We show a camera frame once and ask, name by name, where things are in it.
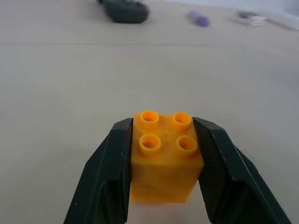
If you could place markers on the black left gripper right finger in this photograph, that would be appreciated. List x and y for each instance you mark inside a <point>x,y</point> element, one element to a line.
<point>236,172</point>

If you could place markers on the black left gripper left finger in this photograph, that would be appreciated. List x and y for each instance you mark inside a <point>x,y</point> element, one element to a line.
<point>102,177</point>

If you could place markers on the orange studded building block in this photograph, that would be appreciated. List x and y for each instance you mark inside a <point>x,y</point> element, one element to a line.
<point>163,161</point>

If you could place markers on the white and grey small object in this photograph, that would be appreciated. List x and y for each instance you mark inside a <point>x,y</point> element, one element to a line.
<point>253,18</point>

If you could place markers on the purple cylindrical object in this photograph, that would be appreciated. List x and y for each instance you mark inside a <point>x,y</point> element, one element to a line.
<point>198,18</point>

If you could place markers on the dark rounded object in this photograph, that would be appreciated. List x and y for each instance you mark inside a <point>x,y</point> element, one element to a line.
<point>126,10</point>

